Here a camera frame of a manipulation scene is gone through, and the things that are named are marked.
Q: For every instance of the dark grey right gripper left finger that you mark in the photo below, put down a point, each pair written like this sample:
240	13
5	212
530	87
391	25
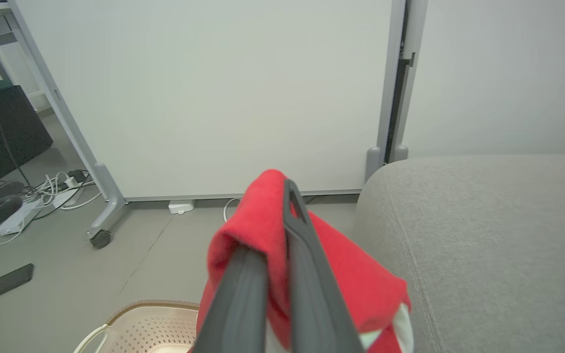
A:
236	304

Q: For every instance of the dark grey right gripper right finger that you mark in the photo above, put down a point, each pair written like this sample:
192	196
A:
312	289

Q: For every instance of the red and white garment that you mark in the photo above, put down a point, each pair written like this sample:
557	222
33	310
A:
263	215

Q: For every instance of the beige perforated laundry basket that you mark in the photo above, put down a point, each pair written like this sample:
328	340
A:
150	327

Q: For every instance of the white power adapter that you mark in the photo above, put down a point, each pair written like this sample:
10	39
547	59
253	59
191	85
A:
181	206

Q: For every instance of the grey fabric sofa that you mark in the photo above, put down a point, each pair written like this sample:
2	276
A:
488	255

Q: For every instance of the white rolling partition board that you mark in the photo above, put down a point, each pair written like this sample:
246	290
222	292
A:
214	98

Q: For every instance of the white power strip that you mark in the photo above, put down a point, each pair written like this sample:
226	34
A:
30	208

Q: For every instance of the black smartphone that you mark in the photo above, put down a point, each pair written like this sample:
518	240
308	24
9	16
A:
4	284

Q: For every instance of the black computer tower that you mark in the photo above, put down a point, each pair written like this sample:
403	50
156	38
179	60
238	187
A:
10	130

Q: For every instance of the white partition panel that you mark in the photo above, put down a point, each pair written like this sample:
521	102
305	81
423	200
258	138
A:
503	73

